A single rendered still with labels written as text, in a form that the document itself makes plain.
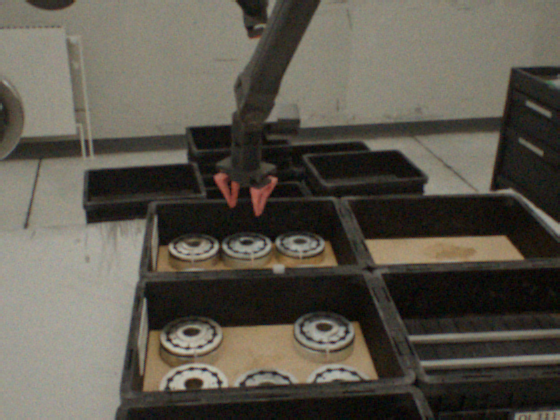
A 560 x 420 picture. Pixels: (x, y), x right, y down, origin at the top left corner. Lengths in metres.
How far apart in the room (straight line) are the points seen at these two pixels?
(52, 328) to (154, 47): 2.84
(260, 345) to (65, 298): 0.56
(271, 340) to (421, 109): 3.63
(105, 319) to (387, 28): 3.30
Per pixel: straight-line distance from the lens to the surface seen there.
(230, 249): 1.37
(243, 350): 1.15
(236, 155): 1.28
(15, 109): 1.35
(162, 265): 1.39
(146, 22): 4.09
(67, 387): 1.32
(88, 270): 1.65
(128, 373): 0.96
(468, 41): 4.69
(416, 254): 1.46
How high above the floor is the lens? 1.53
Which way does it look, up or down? 26 degrees down
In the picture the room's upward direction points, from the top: 2 degrees clockwise
